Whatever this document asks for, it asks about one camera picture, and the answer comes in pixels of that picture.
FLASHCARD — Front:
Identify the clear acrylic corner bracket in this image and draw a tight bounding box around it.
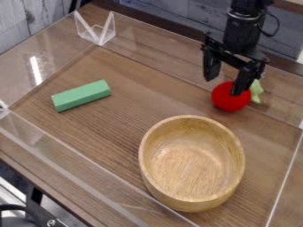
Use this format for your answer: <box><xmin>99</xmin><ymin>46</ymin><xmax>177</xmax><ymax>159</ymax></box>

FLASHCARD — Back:
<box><xmin>74</xmin><ymin>12</ymin><xmax>117</xmax><ymax>46</ymax></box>

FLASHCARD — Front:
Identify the clear acrylic tray wall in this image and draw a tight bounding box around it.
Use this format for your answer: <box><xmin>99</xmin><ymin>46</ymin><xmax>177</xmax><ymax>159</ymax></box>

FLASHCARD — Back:
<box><xmin>0</xmin><ymin>101</ymin><xmax>303</xmax><ymax>227</ymax></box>

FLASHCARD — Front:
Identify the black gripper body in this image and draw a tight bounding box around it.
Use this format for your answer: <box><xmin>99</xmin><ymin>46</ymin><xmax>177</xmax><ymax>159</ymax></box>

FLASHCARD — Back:
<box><xmin>201</xmin><ymin>35</ymin><xmax>270</xmax><ymax>79</ymax></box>

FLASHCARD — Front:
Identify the wooden bowl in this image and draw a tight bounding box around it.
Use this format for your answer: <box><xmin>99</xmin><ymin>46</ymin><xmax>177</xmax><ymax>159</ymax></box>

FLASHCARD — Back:
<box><xmin>139</xmin><ymin>115</ymin><xmax>246</xmax><ymax>213</ymax></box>

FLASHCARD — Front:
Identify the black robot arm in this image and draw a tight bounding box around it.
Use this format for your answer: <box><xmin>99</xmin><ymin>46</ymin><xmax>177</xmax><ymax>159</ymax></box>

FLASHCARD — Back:
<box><xmin>202</xmin><ymin>0</ymin><xmax>281</xmax><ymax>96</ymax></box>

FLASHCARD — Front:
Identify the red plush strawberry toy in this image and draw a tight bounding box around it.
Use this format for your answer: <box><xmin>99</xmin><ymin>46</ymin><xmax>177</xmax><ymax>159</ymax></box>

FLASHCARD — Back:
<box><xmin>212</xmin><ymin>80</ymin><xmax>265</xmax><ymax>112</ymax></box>

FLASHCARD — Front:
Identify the black metal table frame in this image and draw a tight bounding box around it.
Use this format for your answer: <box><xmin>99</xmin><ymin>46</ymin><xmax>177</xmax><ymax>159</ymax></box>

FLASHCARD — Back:
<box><xmin>27</xmin><ymin>187</ymin><xmax>69</xmax><ymax>227</ymax></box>

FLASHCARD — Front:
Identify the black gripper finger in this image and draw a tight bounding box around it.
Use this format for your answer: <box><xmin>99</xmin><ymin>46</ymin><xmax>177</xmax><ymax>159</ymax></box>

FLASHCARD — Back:
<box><xmin>204</xmin><ymin>50</ymin><xmax>222</xmax><ymax>82</ymax></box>
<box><xmin>232</xmin><ymin>67</ymin><xmax>257</xmax><ymax>96</ymax></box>

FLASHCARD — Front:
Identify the green rectangular block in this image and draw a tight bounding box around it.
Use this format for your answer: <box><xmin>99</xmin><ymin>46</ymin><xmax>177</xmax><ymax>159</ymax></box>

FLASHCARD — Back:
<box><xmin>51</xmin><ymin>80</ymin><xmax>111</xmax><ymax>113</ymax></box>

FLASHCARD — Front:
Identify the black cable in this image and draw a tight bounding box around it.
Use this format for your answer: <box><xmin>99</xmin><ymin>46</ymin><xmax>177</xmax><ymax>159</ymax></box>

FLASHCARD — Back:
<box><xmin>0</xmin><ymin>200</ymin><xmax>31</xmax><ymax>221</ymax></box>

